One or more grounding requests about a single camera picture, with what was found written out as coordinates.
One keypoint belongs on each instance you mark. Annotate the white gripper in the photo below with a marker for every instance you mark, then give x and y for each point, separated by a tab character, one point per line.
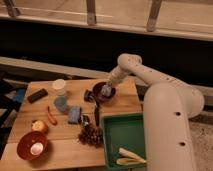
115	78

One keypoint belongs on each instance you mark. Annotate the grey towel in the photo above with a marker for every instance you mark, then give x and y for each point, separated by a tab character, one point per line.
106	90

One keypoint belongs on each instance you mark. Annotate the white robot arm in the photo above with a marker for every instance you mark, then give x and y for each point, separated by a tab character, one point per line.
168	104

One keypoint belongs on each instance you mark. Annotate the purple bowl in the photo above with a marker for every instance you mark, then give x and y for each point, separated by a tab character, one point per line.
97	92

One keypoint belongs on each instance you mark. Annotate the red bowl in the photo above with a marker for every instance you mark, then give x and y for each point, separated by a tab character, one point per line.
25	143

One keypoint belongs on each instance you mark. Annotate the black small object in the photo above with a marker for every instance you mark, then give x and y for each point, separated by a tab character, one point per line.
88	96

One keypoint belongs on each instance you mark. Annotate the small black can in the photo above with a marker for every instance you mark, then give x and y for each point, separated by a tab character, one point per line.
85	121

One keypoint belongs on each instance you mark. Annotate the green plastic tray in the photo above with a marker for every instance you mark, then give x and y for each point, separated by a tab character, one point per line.
123	131

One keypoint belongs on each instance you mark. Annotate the blue sponge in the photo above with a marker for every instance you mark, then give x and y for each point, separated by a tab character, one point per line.
74	114

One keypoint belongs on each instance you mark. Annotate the white plastic cup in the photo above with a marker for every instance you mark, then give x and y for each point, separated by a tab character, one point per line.
59	86

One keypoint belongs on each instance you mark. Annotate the brown pine cone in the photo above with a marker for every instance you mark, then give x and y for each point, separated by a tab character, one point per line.
91	135

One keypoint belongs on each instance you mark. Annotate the black rectangular block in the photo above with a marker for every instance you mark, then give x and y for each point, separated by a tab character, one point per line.
37	95

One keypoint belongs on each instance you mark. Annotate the yellow apple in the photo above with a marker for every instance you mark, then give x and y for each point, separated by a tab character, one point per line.
39	125

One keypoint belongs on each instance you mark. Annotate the blue object at table edge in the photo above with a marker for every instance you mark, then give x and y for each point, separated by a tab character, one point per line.
19	95

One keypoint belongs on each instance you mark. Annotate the white egg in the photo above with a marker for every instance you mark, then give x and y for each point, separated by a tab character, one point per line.
36	149

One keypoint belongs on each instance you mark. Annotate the black handled brush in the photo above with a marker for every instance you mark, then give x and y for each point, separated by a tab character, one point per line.
96	112

